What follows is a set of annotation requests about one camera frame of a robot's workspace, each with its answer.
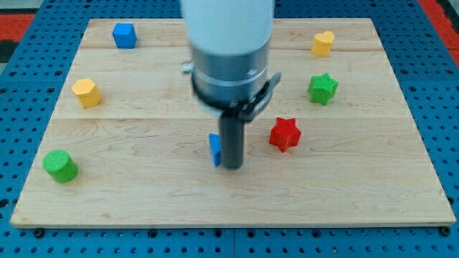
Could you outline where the red star block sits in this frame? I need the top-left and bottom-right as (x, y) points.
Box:
(269, 117), (301, 153)

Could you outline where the blue cube block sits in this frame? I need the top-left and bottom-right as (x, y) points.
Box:
(112, 23), (137, 49)

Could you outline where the green star block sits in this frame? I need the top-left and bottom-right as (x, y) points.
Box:
(308, 73), (339, 105)

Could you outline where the yellow hexagon block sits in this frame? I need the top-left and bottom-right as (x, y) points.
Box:
(71, 78), (102, 108)

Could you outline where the yellow heart block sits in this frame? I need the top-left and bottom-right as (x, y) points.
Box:
(311, 31), (334, 57)

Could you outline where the green cylinder block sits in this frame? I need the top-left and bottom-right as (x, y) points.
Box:
(42, 149), (78, 183)

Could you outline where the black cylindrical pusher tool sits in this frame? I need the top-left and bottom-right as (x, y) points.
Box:
(219, 110), (245, 169)

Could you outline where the wooden board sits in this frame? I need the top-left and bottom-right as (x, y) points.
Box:
(11, 18), (456, 229)

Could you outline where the blue triangle block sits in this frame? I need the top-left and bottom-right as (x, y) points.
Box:
(209, 133), (221, 167)

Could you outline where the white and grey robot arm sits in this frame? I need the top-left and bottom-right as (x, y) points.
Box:
(180, 0), (280, 122)

